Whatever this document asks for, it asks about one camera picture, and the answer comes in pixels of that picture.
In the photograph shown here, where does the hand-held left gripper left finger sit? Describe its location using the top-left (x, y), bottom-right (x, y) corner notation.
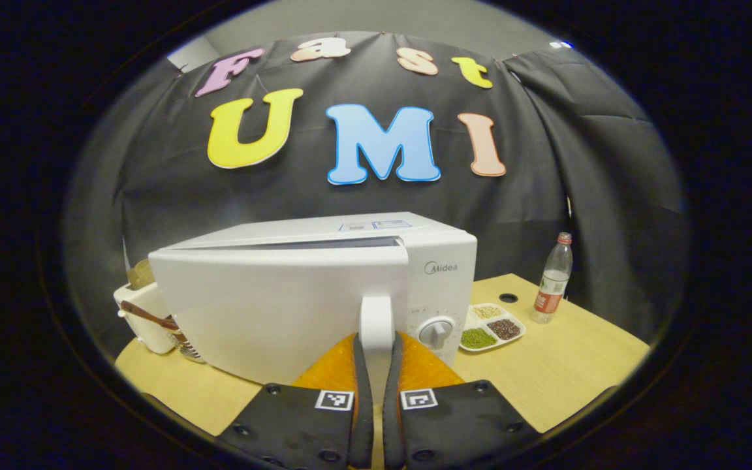
top-left (216, 333), bottom-right (375, 470)

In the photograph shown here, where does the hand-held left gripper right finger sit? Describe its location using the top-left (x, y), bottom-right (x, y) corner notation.
top-left (383, 332), bottom-right (540, 470)

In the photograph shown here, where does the white microwave oven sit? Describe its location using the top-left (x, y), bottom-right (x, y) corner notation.
top-left (148, 211), bottom-right (478, 386)

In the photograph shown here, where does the divided white dish of beans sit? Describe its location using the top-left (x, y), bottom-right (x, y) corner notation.
top-left (459, 302), bottom-right (527, 353)

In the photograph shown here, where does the clear bottle with red label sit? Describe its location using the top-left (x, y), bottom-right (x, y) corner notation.
top-left (531, 232), bottom-right (574, 324)

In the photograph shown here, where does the white toaster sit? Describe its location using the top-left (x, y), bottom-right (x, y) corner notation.
top-left (114, 281), bottom-right (178, 355)

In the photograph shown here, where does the brown toast slice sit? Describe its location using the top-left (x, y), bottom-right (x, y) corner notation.
top-left (129, 259), bottom-right (156, 291)

